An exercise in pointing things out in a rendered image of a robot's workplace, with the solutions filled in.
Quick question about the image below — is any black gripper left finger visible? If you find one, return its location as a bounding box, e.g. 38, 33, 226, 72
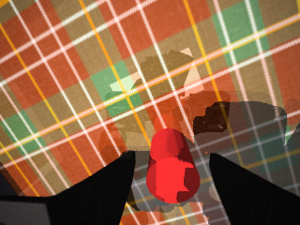
0, 151, 136, 225

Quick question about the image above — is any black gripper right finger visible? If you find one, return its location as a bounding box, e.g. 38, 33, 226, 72
209, 153, 300, 225

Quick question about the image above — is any red marker cap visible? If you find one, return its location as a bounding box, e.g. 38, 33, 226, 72
146, 128, 201, 203

